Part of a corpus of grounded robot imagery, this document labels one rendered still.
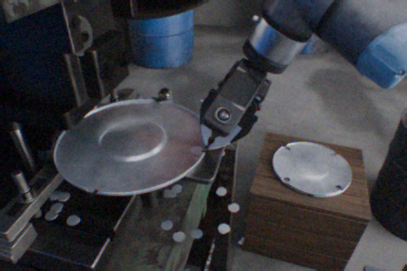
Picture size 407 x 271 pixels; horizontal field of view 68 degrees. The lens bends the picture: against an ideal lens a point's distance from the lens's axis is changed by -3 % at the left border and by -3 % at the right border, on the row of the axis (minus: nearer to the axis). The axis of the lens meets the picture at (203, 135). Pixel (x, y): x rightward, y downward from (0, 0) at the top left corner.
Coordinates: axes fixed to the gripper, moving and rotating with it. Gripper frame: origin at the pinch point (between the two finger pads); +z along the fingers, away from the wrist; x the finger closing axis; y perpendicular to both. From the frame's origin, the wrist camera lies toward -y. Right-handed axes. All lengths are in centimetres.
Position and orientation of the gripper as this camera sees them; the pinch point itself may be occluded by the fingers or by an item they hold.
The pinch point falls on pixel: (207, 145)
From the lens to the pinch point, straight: 55.8
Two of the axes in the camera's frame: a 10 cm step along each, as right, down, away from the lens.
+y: 3.5, -5.6, 7.5
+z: -3.9, 6.4, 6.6
